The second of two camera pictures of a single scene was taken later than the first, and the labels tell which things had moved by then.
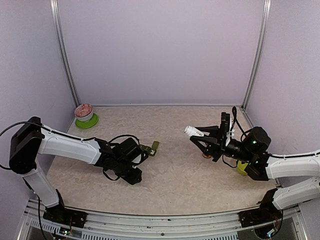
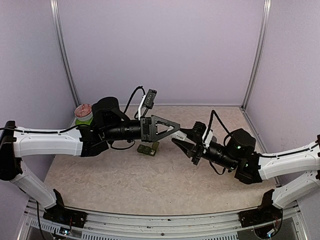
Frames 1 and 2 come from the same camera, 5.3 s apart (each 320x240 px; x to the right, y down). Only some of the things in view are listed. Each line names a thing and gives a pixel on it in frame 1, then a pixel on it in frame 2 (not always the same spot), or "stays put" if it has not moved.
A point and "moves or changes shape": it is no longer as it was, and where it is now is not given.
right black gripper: (216, 149) -> (188, 148)
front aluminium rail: (285, 225) stays put
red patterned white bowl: (84, 112) stays put
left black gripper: (132, 179) -> (149, 124)
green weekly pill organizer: (152, 150) stays put
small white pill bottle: (191, 131) moves or changes shape
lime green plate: (87, 124) stays put
